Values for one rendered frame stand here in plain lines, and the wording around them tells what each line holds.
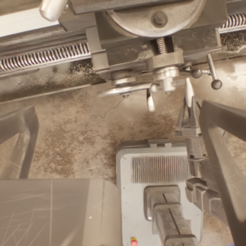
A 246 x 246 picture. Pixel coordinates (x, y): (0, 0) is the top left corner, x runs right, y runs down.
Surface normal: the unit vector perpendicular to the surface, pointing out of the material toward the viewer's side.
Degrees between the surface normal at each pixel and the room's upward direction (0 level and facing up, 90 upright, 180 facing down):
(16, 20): 36
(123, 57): 0
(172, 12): 0
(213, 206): 61
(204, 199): 74
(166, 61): 0
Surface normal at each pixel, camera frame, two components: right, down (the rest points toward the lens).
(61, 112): 0.01, 0.11
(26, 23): 0.12, 0.66
